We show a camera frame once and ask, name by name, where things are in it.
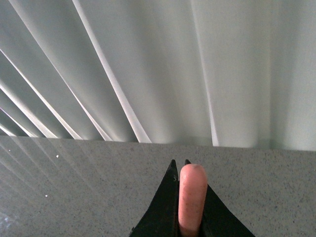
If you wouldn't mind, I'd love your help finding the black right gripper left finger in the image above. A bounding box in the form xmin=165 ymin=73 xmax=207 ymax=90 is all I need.
xmin=130 ymin=160 xmax=179 ymax=237

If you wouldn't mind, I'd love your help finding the pink chopstick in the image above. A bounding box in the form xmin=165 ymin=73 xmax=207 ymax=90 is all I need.
xmin=178 ymin=164 xmax=207 ymax=237

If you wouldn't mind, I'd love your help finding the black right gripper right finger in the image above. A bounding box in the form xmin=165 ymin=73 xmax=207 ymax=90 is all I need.
xmin=185 ymin=160 xmax=254 ymax=237

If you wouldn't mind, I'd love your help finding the white pleated curtain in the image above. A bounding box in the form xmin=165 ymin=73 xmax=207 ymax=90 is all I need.
xmin=0 ymin=0 xmax=316 ymax=150

